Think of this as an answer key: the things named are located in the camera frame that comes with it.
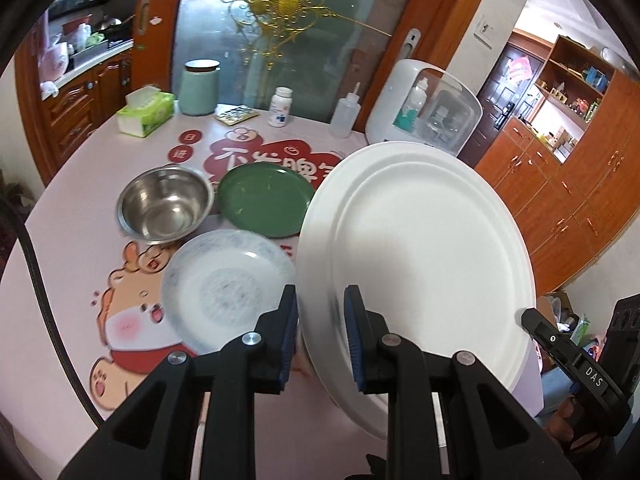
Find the wooden kitchen cabinet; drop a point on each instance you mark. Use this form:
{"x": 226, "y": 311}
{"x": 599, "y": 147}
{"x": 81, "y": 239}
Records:
{"x": 85, "y": 105}

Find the green tissue pack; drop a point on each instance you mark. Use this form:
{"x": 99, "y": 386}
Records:
{"x": 145, "y": 112}

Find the frosted glass sliding door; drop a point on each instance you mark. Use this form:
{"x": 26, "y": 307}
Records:
{"x": 320, "y": 60}

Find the cardboard box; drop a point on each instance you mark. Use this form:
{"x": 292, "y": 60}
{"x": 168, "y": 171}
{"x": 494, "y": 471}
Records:
{"x": 565, "y": 305}

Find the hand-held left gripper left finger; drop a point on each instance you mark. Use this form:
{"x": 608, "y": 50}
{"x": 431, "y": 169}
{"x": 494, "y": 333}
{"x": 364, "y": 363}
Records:
{"x": 287, "y": 332}

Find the patterned glass plate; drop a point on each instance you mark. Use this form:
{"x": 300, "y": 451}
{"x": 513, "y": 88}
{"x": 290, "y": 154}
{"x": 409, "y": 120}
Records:
{"x": 225, "y": 290}

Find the white pill bottle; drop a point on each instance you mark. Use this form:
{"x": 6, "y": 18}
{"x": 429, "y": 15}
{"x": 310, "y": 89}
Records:
{"x": 280, "y": 107}

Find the wooden display cabinet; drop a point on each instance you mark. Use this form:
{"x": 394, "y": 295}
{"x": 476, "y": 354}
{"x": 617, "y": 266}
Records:
{"x": 575, "y": 200}

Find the person's right hand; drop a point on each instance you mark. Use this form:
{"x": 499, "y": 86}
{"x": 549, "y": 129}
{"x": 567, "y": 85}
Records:
{"x": 565, "y": 420}

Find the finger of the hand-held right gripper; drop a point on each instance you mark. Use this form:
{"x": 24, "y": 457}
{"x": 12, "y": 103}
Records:
{"x": 545, "y": 332}

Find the large steel bowl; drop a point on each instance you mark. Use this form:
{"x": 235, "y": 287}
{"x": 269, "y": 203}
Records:
{"x": 165, "y": 210}

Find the clear squeeze bottle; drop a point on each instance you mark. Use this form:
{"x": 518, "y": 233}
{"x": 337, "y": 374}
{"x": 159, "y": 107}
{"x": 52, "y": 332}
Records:
{"x": 342, "y": 117}

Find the white wall switch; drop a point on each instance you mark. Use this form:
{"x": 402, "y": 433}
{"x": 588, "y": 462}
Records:
{"x": 485, "y": 32}

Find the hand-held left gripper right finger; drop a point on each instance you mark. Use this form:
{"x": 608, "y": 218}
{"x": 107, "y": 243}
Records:
{"x": 352, "y": 340}

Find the white countertop sterilizer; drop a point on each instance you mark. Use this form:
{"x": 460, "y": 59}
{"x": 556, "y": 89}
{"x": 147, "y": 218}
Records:
{"x": 395, "y": 100}

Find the pill blister pack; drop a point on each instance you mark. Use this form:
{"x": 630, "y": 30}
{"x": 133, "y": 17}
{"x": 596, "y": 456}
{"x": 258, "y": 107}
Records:
{"x": 236, "y": 115}

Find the green plate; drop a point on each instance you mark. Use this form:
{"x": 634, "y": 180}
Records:
{"x": 260, "y": 200}

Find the mint green canister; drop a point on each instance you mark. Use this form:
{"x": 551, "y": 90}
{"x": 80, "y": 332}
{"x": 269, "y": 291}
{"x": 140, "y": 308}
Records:
{"x": 199, "y": 90}

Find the dark entry door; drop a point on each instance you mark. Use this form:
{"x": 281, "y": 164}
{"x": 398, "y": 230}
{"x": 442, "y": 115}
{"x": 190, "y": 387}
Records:
{"x": 505, "y": 95}

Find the white plate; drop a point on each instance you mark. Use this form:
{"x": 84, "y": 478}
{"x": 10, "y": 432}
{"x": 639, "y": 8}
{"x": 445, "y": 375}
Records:
{"x": 425, "y": 260}

